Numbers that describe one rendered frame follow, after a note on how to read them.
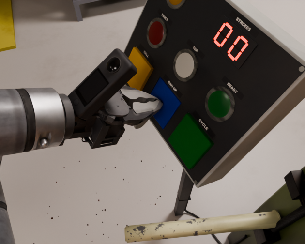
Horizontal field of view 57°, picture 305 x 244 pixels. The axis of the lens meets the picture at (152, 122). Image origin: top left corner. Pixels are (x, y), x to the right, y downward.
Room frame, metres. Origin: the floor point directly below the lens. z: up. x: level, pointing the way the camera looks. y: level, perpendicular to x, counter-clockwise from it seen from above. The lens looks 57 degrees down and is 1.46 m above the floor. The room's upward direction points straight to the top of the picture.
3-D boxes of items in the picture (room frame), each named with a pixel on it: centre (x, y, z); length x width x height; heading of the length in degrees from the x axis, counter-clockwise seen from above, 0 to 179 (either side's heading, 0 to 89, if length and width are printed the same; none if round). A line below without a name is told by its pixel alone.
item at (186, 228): (0.19, -0.14, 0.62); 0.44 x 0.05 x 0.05; 95
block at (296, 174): (0.24, -0.35, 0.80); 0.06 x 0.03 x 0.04; 5
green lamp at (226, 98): (0.27, -0.11, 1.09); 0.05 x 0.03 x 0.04; 5
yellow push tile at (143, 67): (0.42, 0.03, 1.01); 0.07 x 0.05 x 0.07; 30
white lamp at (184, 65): (0.36, -0.06, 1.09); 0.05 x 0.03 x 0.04; 5
